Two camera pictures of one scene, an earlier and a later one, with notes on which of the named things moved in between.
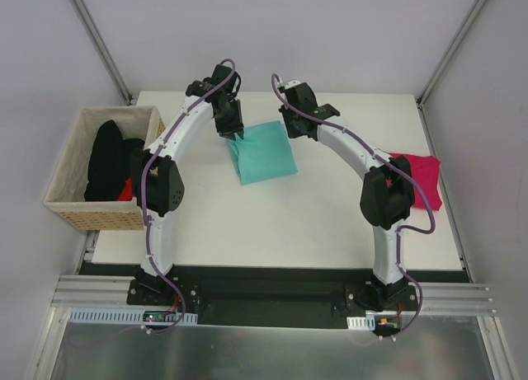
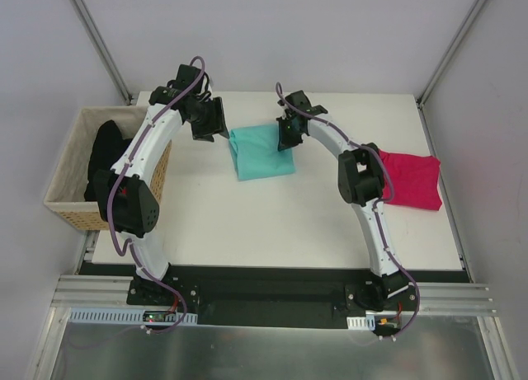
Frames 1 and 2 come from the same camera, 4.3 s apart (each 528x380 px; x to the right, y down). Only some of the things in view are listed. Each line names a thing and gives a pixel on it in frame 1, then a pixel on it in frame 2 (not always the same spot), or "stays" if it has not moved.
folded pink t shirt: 426,170 stays
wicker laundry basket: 66,194 stays
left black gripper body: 230,124 → 217,116
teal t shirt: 262,153 stays
